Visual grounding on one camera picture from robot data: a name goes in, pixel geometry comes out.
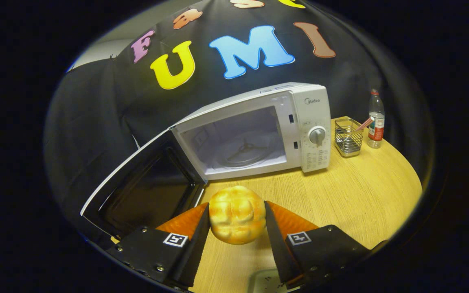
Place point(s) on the black backdrop cloth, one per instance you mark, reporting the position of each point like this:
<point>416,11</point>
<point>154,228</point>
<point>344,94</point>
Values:
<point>96,101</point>

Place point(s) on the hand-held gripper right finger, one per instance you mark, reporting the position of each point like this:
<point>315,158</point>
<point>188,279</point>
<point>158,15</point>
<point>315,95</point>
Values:
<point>279,252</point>

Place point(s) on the clear plastic water bottle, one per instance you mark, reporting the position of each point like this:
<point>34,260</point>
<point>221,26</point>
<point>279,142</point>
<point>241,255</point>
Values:
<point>376,126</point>

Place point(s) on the pink striped straw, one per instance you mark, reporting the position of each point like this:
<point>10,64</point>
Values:
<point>367,123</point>

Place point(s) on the white microwave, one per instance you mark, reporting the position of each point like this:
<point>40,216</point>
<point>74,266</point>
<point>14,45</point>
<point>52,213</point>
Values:
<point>316,110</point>

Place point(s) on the pale square plate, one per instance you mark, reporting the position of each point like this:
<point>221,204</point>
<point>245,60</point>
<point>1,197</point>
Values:
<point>265,280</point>

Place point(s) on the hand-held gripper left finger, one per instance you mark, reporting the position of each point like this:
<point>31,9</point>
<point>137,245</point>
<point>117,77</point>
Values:
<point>196,252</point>

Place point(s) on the golden bread roll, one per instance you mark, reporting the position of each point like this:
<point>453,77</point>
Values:
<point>236,215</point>

